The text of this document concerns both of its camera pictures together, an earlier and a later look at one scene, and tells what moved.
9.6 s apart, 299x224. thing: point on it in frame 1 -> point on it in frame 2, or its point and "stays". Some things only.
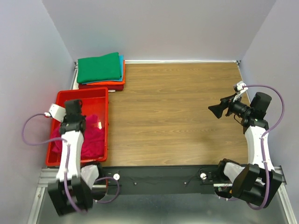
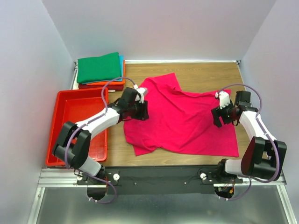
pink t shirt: (94, 139) -> (179, 122)
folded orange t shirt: (114, 82) stays
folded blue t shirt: (121, 60) stays
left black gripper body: (65, 119) -> (138, 110)
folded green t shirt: (106, 67) stays
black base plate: (161, 179) stays
